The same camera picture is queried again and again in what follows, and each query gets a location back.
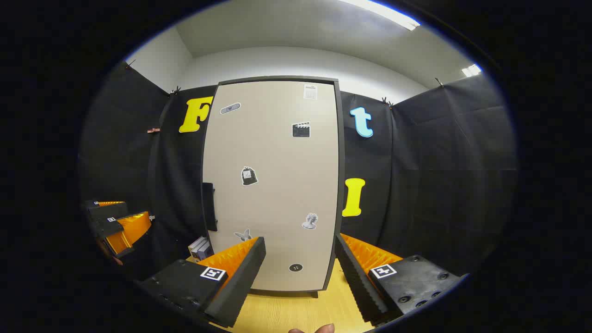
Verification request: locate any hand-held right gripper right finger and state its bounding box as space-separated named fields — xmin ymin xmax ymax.
xmin=334 ymin=234 xmax=463 ymax=327

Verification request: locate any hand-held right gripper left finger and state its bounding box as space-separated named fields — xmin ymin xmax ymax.
xmin=139 ymin=237 xmax=267 ymax=329

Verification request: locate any black cabinet door handle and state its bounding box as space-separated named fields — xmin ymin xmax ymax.
xmin=202 ymin=182 xmax=218 ymax=232

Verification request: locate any beige cabinet door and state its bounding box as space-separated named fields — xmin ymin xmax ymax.
xmin=203 ymin=81 xmax=340 ymax=292

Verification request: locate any dark grey cabinet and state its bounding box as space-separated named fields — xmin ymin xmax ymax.
xmin=201 ymin=75 xmax=346 ymax=299

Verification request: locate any white book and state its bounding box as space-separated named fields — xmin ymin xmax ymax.
xmin=188 ymin=237 xmax=209 ymax=259

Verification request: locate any black backdrop cloth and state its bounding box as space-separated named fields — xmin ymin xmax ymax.
xmin=79 ymin=60 xmax=518 ymax=283

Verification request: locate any long ceiling light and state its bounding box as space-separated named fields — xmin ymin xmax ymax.
xmin=340 ymin=0 xmax=420 ymax=31

